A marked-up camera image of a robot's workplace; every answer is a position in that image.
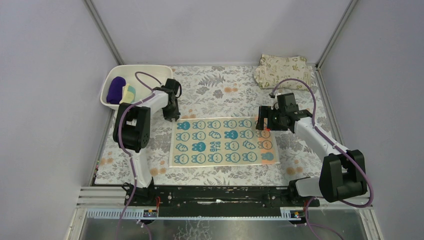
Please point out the cream patterned folded towel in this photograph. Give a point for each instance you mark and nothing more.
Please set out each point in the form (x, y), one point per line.
(273, 69)

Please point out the white cable duct strip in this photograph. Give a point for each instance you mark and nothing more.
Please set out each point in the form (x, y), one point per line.
(116, 213)

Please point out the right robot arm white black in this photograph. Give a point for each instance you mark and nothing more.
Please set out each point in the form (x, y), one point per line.
(342, 176)

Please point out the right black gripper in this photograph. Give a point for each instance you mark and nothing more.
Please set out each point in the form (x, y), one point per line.
(265, 121)

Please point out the white bear patterned towel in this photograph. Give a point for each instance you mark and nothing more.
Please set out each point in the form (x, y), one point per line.
(221, 142)

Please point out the yellow teal patterned towel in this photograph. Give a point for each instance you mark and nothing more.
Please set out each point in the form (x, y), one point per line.
(128, 94)

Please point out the purple towel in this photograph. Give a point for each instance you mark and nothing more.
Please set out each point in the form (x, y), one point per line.
(115, 91)

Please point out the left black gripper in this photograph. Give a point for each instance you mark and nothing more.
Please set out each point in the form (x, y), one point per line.
(170, 110)

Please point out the white rectangular basin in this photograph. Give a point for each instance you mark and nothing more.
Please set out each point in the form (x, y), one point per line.
(140, 78)

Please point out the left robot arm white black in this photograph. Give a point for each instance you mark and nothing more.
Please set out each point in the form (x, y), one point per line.
(132, 129)

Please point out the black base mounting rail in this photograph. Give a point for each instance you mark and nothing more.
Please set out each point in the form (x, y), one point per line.
(214, 201)

